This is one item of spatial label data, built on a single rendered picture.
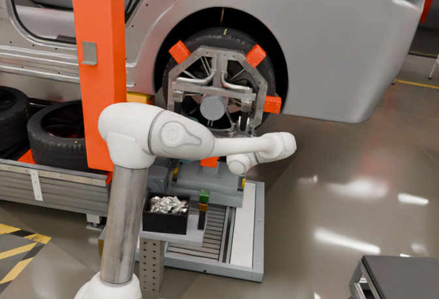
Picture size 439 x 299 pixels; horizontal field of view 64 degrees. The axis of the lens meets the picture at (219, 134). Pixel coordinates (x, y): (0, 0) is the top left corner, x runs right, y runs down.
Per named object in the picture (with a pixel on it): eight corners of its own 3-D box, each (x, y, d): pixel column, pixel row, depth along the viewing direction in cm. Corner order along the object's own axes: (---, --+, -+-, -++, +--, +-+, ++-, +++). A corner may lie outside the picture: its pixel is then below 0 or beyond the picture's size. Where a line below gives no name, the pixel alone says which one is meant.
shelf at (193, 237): (206, 220, 171) (207, 216, 169) (201, 247, 156) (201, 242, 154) (121, 207, 173) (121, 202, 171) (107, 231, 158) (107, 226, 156)
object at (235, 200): (244, 177, 263) (246, 166, 258) (242, 209, 232) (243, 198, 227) (179, 167, 266) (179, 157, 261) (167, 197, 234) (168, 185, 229)
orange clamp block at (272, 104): (262, 106, 201) (278, 108, 200) (262, 111, 194) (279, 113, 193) (265, 94, 197) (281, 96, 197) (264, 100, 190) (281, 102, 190)
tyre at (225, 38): (178, 126, 242) (275, 125, 232) (170, 143, 221) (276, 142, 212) (163, 29, 211) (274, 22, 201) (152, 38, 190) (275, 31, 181)
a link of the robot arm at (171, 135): (221, 125, 102) (179, 115, 107) (198, 113, 85) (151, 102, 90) (208, 169, 101) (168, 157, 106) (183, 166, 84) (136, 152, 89)
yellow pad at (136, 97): (152, 95, 230) (153, 88, 227) (146, 104, 218) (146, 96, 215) (132, 92, 231) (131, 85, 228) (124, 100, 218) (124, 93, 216)
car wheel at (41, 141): (136, 126, 275) (136, 99, 263) (134, 177, 219) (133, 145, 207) (46, 126, 261) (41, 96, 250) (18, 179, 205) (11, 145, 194)
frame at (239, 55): (257, 142, 211) (273, 54, 185) (256, 147, 205) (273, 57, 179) (168, 128, 214) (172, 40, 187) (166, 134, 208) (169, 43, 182)
